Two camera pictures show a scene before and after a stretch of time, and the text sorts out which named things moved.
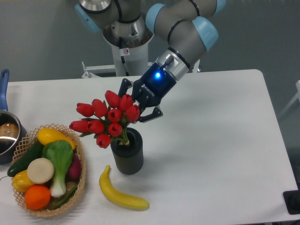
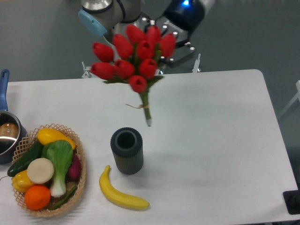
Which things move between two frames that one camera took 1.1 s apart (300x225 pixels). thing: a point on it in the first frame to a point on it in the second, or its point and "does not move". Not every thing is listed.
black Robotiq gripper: (152, 86) to (181, 18)
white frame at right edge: (297, 96) does not move
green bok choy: (60, 153) does not move
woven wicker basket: (28, 141) does not move
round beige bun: (40, 170) does not move
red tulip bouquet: (106, 119) to (134, 60)
